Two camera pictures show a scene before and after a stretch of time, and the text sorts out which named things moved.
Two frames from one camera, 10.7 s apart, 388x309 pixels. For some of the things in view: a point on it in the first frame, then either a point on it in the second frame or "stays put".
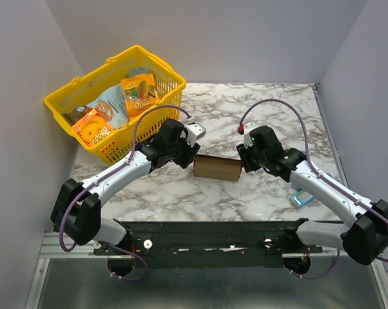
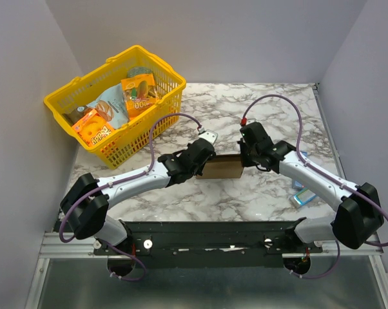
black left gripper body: [182, 154] -> [195, 172]
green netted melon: [138, 70] stays put
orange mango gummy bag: [141, 93] stays put
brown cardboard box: [216, 167] stays put
